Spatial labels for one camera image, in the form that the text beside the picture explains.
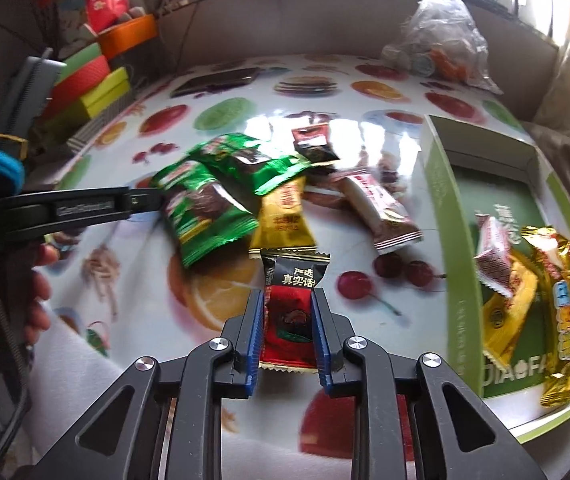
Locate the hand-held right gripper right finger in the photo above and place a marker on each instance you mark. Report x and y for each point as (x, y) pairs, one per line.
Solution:
(321, 340)

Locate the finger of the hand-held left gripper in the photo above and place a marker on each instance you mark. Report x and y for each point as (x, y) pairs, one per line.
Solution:
(147, 200)

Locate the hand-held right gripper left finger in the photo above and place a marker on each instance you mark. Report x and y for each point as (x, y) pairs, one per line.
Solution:
(254, 340)

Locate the green cookie packet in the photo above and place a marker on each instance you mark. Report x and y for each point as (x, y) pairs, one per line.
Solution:
(265, 165)
(200, 210)

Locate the red black candy packet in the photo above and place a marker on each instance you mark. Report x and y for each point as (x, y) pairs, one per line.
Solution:
(315, 145)
(290, 280)

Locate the yellow snack packet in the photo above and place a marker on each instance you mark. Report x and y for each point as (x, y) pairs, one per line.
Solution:
(282, 215)
(507, 325)

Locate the white brown nougat packet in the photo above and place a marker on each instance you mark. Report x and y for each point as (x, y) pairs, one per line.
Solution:
(380, 210)

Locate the green cardboard box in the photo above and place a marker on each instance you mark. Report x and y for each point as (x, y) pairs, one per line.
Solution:
(445, 240)

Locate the white red packet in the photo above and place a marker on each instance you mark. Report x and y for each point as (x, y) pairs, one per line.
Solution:
(495, 260)

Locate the gold snack bar blue letters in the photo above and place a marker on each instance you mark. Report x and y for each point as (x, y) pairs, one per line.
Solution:
(562, 310)

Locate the person's left hand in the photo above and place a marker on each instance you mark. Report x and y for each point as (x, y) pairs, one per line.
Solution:
(39, 300)

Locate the food print tablecloth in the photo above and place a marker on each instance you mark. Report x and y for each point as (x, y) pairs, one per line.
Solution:
(175, 310)

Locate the yellow green box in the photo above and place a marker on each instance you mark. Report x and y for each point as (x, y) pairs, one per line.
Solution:
(110, 90)

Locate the red textured box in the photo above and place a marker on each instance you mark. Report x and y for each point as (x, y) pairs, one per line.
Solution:
(80, 85)

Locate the black smartphone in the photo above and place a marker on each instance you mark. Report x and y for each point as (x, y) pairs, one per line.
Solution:
(215, 81)

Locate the light green box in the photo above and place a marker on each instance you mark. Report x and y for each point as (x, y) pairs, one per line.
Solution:
(82, 57)

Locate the orange box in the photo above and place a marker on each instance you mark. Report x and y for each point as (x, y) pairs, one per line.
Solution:
(130, 35)

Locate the colourful printed bag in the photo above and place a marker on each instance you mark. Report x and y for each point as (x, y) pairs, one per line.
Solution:
(67, 10)

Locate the clear plastic bag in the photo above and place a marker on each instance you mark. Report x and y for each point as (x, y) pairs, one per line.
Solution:
(440, 25)

